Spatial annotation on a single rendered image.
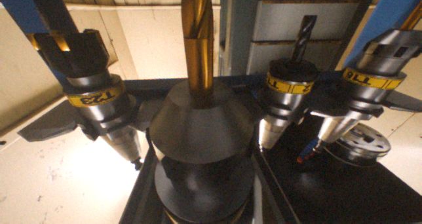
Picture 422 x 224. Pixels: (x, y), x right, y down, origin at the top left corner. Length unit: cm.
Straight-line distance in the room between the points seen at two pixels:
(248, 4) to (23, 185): 98
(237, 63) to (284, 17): 29
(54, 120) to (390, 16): 44
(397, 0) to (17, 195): 84
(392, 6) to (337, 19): 66
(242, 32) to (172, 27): 52
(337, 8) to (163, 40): 98
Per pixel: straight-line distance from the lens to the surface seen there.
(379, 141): 69
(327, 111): 22
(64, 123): 22
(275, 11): 79
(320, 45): 96
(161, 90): 21
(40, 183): 68
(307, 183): 59
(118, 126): 19
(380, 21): 33
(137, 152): 24
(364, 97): 26
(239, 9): 77
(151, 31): 114
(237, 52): 80
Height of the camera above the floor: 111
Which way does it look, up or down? 35 degrees up
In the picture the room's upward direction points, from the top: 180 degrees clockwise
